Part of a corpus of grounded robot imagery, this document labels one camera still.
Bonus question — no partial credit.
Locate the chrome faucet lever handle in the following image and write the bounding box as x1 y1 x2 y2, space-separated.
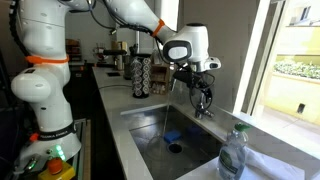
202 109 216 119

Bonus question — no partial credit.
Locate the orange forearm strap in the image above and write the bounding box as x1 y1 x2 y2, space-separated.
151 18 166 38

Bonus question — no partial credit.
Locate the clear dish soap bottle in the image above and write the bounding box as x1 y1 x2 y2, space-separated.
217 122 252 180

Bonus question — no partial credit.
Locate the coffee pod carousel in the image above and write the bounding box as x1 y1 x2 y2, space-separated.
129 56 153 100

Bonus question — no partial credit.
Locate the chrome gooseneck faucet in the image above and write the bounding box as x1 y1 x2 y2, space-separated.
170 74 216 120

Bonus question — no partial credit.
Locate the orange shoulder strap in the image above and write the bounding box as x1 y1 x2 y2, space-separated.
25 54 70 66

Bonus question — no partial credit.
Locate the background shelf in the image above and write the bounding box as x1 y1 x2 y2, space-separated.
65 38 83 64

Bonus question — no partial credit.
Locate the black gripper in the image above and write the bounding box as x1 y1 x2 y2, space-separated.
186 70 212 103

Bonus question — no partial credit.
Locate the yellow emergency stop button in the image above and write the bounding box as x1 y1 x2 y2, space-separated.
37 157 76 180

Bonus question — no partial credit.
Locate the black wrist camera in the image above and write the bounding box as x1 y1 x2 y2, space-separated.
172 69 194 85

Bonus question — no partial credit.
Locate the window with white frame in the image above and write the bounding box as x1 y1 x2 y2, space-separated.
233 0 320 158

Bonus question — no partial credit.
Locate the stainless steel sink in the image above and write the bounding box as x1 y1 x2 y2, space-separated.
120 103 234 180

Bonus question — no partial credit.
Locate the blue sponge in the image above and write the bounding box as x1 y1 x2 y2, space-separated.
163 129 183 145

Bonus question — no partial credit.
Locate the wooden rack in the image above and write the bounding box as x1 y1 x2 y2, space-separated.
149 63 175 96

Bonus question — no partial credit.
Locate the cardboard box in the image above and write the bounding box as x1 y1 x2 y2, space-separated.
110 40 128 52

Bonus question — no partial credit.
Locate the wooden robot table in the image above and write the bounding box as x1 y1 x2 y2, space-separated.
73 118 93 180

